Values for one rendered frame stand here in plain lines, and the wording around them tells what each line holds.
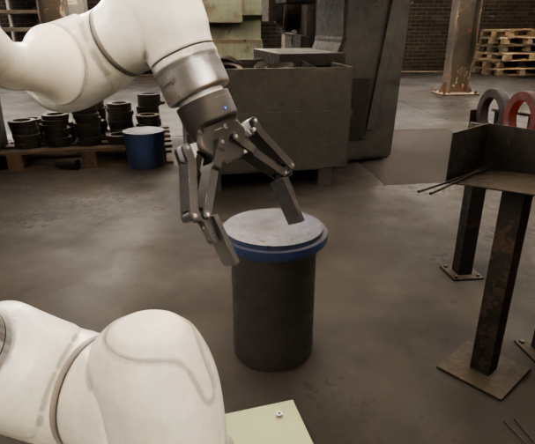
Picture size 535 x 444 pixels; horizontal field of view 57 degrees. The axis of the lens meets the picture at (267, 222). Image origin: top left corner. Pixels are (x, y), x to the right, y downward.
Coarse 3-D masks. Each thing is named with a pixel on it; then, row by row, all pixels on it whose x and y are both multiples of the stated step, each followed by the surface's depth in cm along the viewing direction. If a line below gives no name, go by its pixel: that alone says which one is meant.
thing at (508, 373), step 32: (480, 128) 140; (512, 128) 138; (480, 160) 145; (512, 160) 140; (512, 192) 122; (512, 224) 131; (512, 256) 134; (512, 288) 141; (480, 320) 145; (480, 352) 148; (480, 384) 145; (512, 384) 145
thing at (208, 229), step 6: (186, 216) 62; (198, 216) 62; (186, 222) 63; (198, 222) 63; (204, 222) 63; (210, 222) 63; (204, 228) 63; (210, 228) 63; (204, 234) 64; (210, 234) 63; (216, 234) 64; (210, 240) 64; (216, 240) 64
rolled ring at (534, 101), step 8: (512, 96) 170; (520, 96) 166; (528, 96) 162; (512, 104) 170; (520, 104) 170; (528, 104) 162; (504, 112) 175; (512, 112) 173; (504, 120) 175; (512, 120) 174; (528, 128) 163
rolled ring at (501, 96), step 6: (492, 90) 182; (498, 90) 180; (486, 96) 186; (492, 96) 182; (498, 96) 178; (504, 96) 177; (480, 102) 190; (486, 102) 188; (498, 102) 179; (504, 102) 176; (480, 108) 190; (486, 108) 190; (498, 108) 179; (504, 108) 176; (480, 114) 191; (486, 114) 191; (480, 120) 191; (486, 120) 191; (498, 120) 179
